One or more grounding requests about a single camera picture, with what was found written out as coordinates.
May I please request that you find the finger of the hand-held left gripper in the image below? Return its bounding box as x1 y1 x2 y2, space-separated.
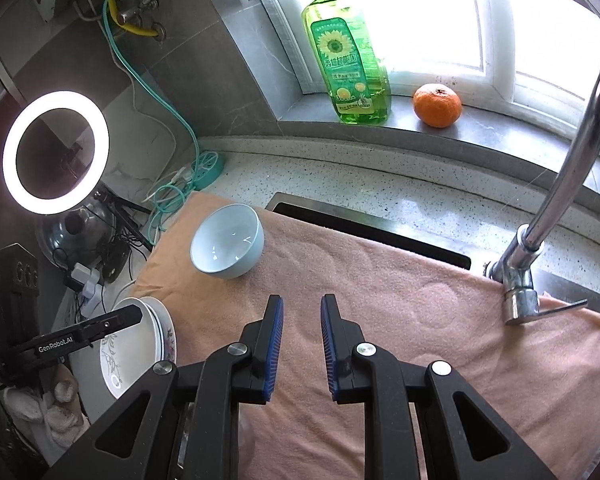
80 307 144 345

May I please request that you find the pink towel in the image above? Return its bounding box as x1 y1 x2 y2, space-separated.
130 192 600 480

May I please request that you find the yellow hose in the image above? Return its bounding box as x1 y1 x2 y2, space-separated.
94 0 158 37

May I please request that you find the teal power strip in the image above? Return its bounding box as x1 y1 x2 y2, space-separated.
192 151 226 192

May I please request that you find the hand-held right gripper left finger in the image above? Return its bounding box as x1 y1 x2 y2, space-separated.
42 295 285 480

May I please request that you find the chrome faucet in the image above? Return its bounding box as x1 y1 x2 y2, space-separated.
482 45 600 326

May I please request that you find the round ring light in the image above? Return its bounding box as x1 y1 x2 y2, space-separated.
2 91 111 215

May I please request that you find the black tripod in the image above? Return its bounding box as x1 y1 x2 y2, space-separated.
92 187 156 253

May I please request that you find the orange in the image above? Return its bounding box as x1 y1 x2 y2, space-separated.
412 82 462 129

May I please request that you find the grey stone window sill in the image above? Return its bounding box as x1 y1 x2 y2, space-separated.
272 92 600 196

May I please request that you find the person's left hand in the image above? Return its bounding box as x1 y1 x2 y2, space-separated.
2 365 91 453

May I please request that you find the light blue bowl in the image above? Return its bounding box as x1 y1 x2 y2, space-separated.
190 204 265 280

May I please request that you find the white charger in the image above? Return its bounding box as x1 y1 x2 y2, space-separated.
70 262 103 301

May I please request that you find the teal cable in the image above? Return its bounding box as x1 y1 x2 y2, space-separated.
102 0 216 246

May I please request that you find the white plate grey leaf print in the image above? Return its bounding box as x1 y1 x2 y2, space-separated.
99 297 163 401

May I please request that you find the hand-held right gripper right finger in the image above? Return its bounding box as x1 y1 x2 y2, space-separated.
320 294 558 480

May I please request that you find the white window frame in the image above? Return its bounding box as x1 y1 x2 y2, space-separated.
260 0 600 126

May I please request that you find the white cable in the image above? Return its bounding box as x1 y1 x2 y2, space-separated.
130 85 201 196

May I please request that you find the green dish soap bottle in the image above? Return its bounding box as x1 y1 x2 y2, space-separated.
300 0 392 126

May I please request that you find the black rounded base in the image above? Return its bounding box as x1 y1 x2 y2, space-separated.
97 242 133 283

